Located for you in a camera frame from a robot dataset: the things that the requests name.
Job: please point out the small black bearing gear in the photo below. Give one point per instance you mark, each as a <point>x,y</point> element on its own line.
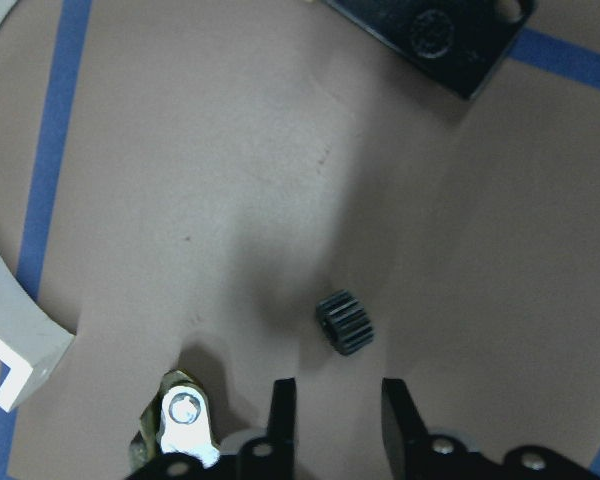
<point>344,322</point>

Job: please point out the dark olive curved part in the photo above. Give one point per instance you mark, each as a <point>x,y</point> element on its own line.
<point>176,420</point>

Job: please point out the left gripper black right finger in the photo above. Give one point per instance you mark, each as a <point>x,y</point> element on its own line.
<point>411,450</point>

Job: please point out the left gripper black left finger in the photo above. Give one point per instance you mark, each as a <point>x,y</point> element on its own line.
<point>272,454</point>

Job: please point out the black rectangular plastic block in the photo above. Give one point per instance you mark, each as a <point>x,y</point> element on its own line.
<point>457,44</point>

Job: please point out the white curved plastic bracket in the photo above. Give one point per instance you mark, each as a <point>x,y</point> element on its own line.
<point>32,344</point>

